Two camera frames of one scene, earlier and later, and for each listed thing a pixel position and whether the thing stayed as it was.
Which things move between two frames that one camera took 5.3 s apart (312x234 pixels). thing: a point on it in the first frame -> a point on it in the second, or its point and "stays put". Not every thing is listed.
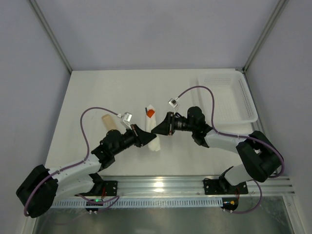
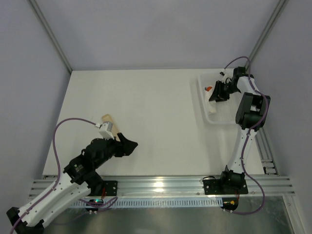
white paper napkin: x=150 y=123 -> x=211 y=106
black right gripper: x=170 y=124 -> x=223 y=90
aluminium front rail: x=193 y=186 stays put
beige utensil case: x=108 y=122 stays put
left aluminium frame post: x=50 y=34 stays put
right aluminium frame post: x=270 y=24 stays put
